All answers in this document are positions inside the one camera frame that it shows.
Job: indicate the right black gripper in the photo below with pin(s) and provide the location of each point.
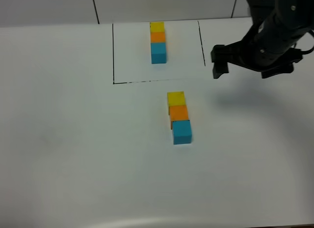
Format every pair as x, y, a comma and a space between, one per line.
266, 48

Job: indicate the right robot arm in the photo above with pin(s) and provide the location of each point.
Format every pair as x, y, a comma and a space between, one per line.
294, 13

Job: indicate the blue template block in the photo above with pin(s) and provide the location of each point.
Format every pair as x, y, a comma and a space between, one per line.
158, 53

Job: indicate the yellow template block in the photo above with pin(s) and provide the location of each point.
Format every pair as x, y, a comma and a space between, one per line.
157, 27

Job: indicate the orange template block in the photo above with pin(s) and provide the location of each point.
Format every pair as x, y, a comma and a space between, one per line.
158, 37

